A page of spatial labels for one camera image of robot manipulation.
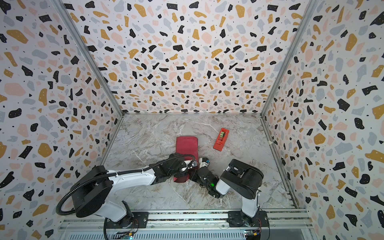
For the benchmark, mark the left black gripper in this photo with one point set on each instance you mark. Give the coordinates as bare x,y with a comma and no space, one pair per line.
182,173

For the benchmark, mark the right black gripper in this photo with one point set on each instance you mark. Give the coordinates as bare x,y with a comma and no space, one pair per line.
200,169

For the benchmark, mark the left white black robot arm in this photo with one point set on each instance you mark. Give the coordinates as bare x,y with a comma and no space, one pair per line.
93,193

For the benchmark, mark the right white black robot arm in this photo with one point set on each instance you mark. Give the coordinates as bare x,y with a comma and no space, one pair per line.
238,176

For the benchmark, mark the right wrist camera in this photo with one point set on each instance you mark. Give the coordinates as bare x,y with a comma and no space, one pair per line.
204,162

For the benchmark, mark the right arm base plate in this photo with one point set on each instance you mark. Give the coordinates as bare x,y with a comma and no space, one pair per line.
243,219

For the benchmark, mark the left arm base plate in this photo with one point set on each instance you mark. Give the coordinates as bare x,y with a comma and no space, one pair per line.
132,220

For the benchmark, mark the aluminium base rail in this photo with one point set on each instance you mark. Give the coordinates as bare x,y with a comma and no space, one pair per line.
271,224

